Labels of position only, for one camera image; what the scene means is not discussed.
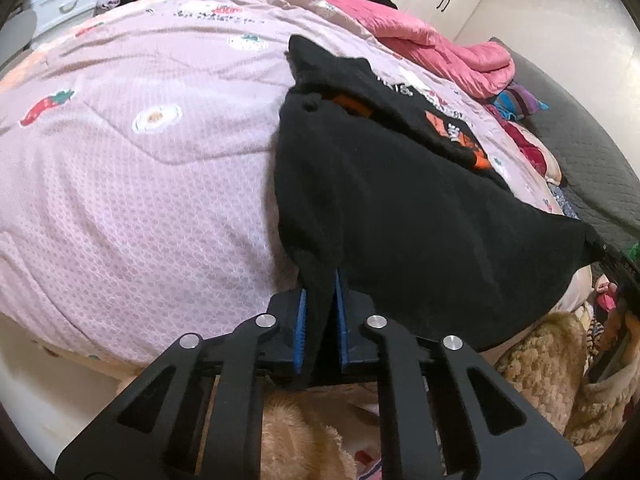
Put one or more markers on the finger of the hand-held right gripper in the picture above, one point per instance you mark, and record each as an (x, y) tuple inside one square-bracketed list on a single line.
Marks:
[(620, 262)]

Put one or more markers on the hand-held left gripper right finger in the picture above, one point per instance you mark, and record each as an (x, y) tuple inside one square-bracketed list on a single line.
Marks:
[(342, 325)]

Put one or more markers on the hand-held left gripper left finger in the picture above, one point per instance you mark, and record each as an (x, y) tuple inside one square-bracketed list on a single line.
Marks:
[(301, 330)]

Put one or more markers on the black sweater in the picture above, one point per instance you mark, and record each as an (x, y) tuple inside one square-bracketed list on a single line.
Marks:
[(400, 210)]

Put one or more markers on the beige fluffy clothing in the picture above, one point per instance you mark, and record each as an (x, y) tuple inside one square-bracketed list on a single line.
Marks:
[(540, 365)]

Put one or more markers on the blue floral cloth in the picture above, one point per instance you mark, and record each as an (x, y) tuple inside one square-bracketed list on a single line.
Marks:
[(562, 200)]

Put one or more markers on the red patterned cloth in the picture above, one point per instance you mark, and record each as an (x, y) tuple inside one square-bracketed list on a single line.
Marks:
[(535, 152)]

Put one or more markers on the grey quilted headboard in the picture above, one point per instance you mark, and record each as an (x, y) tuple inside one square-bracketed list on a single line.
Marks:
[(575, 125)]

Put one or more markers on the pink strawberry printed blanket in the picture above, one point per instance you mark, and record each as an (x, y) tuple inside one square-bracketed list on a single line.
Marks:
[(125, 185)]

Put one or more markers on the pink quilt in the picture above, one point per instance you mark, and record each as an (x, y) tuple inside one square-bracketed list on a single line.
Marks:
[(440, 35)]

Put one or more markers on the lilac cloth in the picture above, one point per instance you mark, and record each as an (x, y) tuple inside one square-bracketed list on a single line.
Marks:
[(107, 4)]

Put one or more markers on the grey chair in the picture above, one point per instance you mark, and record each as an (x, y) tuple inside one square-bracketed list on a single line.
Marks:
[(17, 30)]

